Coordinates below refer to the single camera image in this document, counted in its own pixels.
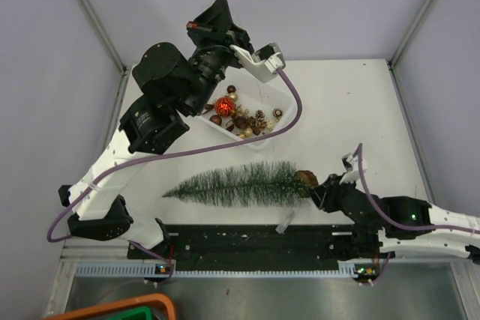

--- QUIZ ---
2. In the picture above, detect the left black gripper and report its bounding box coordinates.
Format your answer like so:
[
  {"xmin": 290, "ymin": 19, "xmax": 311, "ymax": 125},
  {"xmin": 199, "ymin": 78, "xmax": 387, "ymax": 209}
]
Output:
[{"xmin": 183, "ymin": 0, "xmax": 254, "ymax": 118}]

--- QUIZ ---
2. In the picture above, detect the small green christmas tree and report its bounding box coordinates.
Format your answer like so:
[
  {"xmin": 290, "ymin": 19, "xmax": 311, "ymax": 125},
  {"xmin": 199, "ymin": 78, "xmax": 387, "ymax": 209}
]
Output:
[{"xmin": 163, "ymin": 160, "xmax": 319, "ymax": 208}]

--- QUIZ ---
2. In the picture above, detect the white plastic basket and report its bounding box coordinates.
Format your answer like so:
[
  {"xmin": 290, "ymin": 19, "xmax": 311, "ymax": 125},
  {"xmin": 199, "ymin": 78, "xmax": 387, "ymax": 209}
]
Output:
[{"xmin": 208, "ymin": 68, "xmax": 297, "ymax": 135}]

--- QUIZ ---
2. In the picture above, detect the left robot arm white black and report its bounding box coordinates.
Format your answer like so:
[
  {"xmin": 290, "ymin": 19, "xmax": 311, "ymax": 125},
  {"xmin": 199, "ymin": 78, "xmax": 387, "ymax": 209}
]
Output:
[{"xmin": 58, "ymin": 0, "xmax": 254, "ymax": 258}]

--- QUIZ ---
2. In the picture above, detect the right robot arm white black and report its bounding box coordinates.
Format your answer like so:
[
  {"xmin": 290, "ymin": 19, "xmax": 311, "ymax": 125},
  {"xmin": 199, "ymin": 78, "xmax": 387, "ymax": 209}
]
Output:
[{"xmin": 308, "ymin": 173, "xmax": 479, "ymax": 264}]

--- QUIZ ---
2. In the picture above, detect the dark brown small bauble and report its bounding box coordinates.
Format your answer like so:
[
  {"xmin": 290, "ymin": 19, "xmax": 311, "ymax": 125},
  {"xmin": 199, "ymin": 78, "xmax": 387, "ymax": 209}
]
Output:
[{"xmin": 227, "ymin": 85, "xmax": 236, "ymax": 94}]

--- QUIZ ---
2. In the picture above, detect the gold small bauble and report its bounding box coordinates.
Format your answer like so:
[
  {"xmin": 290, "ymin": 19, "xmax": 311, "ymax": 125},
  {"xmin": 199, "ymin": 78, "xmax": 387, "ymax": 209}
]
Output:
[{"xmin": 229, "ymin": 92, "xmax": 238, "ymax": 103}]

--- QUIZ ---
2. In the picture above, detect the red glitter bauble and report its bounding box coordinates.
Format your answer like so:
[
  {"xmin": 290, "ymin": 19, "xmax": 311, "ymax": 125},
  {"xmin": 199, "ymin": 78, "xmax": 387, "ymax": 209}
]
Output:
[{"xmin": 214, "ymin": 97, "xmax": 236, "ymax": 118}]

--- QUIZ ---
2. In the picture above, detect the brown pine cone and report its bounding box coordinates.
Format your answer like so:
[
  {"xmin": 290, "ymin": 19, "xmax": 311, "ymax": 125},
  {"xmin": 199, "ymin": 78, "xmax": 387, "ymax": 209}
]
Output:
[{"xmin": 255, "ymin": 110, "xmax": 265, "ymax": 120}]

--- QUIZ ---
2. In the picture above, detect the orange plastic crate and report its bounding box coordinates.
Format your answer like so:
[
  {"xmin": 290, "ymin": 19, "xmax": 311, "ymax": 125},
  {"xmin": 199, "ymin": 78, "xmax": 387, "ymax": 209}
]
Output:
[{"xmin": 45, "ymin": 293, "xmax": 178, "ymax": 320}]

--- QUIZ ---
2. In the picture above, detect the green plastic crate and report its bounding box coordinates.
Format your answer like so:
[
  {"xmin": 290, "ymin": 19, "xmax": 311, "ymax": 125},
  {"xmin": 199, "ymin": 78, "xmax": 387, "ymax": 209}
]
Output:
[{"xmin": 104, "ymin": 306, "xmax": 154, "ymax": 320}]

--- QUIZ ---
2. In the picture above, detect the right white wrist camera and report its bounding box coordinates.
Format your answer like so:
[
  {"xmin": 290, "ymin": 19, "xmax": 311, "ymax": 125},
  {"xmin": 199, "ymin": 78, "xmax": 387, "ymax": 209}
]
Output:
[{"xmin": 340, "ymin": 153, "xmax": 368, "ymax": 184}]

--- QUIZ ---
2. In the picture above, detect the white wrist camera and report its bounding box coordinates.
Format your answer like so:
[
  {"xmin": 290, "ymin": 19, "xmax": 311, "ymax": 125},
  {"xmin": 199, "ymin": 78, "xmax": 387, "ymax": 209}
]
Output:
[
  {"xmin": 230, "ymin": 43, "xmax": 286, "ymax": 83},
  {"xmin": 340, "ymin": 153, "xmax": 368, "ymax": 184}
]

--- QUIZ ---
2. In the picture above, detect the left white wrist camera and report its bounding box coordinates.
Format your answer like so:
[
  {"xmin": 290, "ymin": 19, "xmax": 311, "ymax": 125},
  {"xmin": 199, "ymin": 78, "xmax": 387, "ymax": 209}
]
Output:
[{"xmin": 230, "ymin": 43, "xmax": 286, "ymax": 83}]

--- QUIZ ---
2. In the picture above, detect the grey cable duct strip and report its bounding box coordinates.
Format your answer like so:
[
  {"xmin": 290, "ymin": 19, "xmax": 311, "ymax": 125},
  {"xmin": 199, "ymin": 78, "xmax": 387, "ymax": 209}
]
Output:
[{"xmin": 75, "ymin": 262, "xmax": 379, "ymax": 281}]

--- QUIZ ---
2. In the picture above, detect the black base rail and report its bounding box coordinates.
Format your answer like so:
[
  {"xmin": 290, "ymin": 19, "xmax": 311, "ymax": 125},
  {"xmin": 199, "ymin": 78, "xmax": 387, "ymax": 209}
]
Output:
[{"xmin": 152, "ymin": 225, "xmax": 387, "ymax": 271}]

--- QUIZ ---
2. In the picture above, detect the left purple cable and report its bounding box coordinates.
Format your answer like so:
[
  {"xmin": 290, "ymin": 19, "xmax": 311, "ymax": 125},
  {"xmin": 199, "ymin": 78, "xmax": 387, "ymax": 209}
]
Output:
[{"xmin": 46, "ymin": 68, "xmax": 304, "ymax": 283}]

